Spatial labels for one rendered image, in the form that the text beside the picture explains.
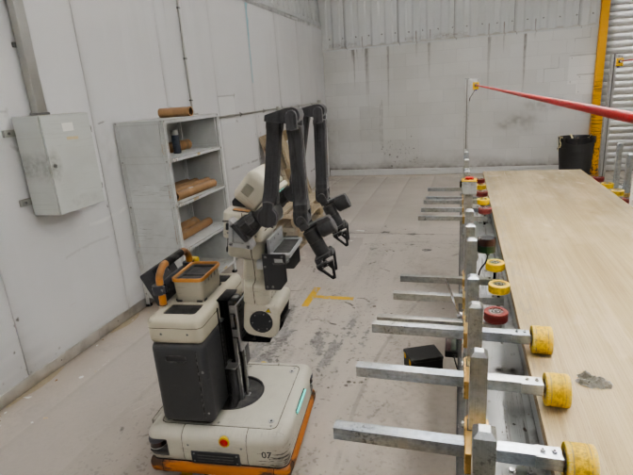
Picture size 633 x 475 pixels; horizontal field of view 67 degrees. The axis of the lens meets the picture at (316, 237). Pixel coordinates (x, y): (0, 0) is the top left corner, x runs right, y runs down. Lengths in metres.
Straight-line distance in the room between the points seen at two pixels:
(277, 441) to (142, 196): 2.48
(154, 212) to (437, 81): 6.71
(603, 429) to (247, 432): 1.45
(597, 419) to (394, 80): 8.70
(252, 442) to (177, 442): 0.35
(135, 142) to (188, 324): 2.22
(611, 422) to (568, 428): 0.10
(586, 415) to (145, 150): 3.41
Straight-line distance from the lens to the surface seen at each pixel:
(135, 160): 4.07
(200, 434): 2.35
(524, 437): 1.72
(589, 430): 1.33
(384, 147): 9.77
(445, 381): 1.33
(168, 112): 4.46
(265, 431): 2.27
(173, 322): 2.13
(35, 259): 3.56
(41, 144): 3.33
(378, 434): 1.13
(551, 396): 1.32
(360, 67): 9.78
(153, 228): 4.13
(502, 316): 1.77
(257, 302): 2.12
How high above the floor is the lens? 1.67
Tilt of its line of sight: 17 degrees down
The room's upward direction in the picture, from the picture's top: 4 degrees counter-clockwise
